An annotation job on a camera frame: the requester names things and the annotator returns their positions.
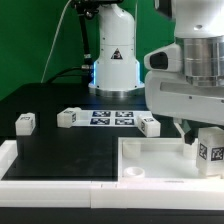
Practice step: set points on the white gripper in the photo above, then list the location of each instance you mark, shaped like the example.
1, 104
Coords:
168, 94

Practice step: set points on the white square tabletop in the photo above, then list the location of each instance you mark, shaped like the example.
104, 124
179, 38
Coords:
158, 158

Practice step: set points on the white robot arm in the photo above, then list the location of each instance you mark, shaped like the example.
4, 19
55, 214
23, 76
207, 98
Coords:
185, 79

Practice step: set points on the white U-shaped obstacle fence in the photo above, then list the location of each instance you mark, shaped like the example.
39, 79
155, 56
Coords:
206, 194

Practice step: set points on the marker tag sheet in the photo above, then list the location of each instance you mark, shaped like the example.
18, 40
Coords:
110, 118

